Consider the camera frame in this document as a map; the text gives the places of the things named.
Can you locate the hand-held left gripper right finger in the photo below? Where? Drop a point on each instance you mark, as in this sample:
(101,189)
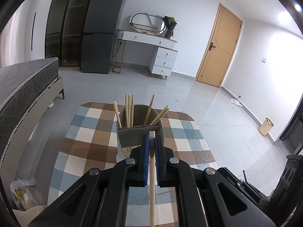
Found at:
(159,160)

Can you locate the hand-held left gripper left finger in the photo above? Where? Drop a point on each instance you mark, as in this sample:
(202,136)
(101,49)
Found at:
(145,160)

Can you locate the white utensil holder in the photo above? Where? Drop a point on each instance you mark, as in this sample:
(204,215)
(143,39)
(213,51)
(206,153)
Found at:
(132,134)

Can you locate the wooden chopstick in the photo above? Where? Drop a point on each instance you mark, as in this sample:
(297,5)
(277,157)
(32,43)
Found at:
(152,198)
(165,192)

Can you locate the bunch of wooden chopsticks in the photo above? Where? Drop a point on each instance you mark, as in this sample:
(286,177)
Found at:
(129,108)

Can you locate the checkered tablecloth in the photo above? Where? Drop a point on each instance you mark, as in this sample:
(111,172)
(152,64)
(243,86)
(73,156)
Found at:
(94,134)

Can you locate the white crumpled paper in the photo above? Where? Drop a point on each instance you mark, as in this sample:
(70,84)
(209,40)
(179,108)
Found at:
(236,102)

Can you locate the white vanity desk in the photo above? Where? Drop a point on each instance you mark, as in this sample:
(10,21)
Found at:
(165,56)

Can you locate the beige trash bin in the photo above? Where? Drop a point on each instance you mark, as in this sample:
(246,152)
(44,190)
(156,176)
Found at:
(266,127)

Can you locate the white plastic bag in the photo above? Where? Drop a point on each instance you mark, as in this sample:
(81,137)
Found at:
(26,194)

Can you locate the wooden door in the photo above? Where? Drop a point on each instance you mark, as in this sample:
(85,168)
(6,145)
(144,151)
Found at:
(220,47)

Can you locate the black appliance with round dials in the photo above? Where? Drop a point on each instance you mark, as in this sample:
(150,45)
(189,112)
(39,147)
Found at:
(290,179)

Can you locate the dark grey refrigerator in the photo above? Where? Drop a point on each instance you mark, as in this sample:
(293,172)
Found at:
(101,33)

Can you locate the flower bouquet in dark wrap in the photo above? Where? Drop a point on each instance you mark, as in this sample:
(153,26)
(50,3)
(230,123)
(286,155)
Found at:
(170,26)

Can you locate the oval vanity mirror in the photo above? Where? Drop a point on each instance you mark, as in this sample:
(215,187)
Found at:
(146,23)

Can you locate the dark furniture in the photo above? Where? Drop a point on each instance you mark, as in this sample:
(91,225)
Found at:
(293,127)

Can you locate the grey mattress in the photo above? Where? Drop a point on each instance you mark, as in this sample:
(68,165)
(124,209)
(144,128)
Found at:
(23,82)

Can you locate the dark glass cabinet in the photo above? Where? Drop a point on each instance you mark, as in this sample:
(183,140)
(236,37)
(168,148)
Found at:
(68,28)

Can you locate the white wardrobe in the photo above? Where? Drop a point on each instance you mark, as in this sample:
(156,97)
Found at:
(39,33)

